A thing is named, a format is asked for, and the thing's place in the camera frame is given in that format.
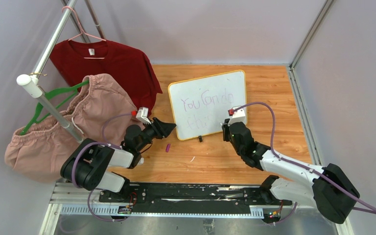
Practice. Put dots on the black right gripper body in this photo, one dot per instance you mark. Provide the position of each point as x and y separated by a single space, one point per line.
227 137

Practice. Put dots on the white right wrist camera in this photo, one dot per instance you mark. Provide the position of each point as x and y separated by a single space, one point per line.
237 115

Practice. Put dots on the green clothes hanger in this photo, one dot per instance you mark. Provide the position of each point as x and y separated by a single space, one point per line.
44 108

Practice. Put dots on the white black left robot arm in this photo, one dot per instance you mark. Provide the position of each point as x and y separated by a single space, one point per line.
87 165

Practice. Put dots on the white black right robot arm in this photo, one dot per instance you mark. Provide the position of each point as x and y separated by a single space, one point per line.
326 188

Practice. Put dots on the yellow-framed whiteboard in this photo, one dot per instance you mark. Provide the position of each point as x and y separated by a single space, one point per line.
201 105

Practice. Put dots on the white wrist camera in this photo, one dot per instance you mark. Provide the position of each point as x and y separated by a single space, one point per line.
237 115
142 115

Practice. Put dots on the purple marker cap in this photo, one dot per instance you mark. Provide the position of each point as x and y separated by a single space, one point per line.
168 147

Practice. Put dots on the red t-shirt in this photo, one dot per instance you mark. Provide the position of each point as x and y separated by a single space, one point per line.
129 66

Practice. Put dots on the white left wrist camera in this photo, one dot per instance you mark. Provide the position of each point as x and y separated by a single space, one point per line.
142 115

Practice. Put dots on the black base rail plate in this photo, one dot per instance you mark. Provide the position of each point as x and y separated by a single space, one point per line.
175 199

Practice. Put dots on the grey aluminium frame post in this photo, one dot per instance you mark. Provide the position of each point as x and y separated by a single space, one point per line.
311 33

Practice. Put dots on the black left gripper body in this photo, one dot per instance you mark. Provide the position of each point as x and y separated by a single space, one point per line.
148 133

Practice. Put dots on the pink clothes hanger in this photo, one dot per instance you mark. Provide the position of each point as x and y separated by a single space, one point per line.
82 32

